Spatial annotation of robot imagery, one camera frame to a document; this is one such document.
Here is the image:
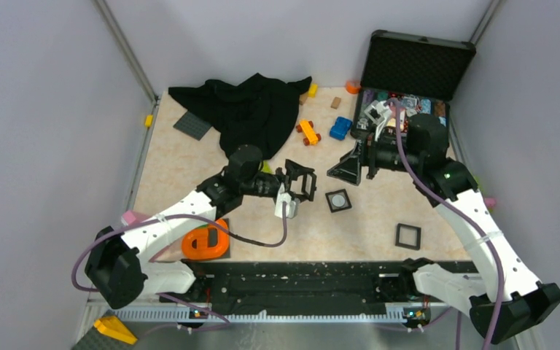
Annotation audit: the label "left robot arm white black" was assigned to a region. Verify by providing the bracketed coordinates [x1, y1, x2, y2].
[82, 145, 316, 309]

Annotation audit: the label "pink green toys on rail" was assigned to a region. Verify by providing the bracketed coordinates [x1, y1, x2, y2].
[474, 176, 497, 211]

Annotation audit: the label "black square frame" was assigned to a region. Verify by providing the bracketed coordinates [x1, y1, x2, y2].
[295, 171, 317, 202]
[394, 223, 421, 251]
[325, 189, 352, 213]

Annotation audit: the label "lime green lego plate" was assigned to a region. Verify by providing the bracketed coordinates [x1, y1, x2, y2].
[262, 160, 273, 174]

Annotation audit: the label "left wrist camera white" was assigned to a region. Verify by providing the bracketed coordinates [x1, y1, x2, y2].
[274, 192, 300, 219]

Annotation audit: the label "grey lego baseplate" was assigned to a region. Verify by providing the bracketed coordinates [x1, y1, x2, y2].
[173, 111, 211, 141]

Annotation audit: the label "yellow wedge block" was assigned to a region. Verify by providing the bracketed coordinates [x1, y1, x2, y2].
[93, 316, 139, 345]

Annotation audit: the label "brown wooden block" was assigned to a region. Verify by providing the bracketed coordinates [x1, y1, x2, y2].
[299, 93, 308, 106]

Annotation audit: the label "black garment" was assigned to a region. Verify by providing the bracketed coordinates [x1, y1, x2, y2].
[168, 73, 312, 160]

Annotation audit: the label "small yellow brick on rail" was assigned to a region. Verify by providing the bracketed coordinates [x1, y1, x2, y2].
[144, 114, 153, 128]

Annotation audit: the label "yellow lego brick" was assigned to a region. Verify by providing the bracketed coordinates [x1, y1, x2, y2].
[307, 83, 318, 98]

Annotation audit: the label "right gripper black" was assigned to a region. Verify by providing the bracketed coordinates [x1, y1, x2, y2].
[327, 125, 421, 186]

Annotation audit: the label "orange curved toy piece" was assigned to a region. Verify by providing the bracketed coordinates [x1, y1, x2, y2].
[181, 219, 230, 261]

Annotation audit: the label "round white brooch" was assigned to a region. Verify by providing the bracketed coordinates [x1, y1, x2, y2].
[331, 193, 346, 208]

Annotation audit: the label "blue toy car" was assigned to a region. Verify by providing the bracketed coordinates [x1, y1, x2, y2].
[329, 117, 352, 141]

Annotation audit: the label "black poker chip case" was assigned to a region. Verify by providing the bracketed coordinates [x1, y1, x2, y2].
[350, 30, 476, 139]

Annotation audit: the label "orange round object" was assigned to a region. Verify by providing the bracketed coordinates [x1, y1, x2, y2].
[345, 80, 361, 95]

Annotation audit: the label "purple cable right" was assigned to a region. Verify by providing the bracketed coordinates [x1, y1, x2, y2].
[388, 98, 505, 350]

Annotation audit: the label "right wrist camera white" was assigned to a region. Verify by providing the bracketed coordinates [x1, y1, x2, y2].
[364, 101, 392, 141]

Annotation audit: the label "pink plastic piece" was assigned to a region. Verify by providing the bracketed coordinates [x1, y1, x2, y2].
[120, 210, 151, 226]

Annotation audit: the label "yellow toy car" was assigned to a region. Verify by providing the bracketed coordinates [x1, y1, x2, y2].
[295, 120, 322, 146]

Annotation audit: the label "tan wooden block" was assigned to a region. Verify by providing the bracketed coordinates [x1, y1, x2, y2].
[330, 97, 342, 109]

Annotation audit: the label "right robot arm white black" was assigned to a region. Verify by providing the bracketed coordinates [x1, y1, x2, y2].
[327, 114, 560, 344]

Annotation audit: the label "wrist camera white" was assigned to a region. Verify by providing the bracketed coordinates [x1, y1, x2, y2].
[274, 192, 300, 219]
[364, 101, 392, 141]

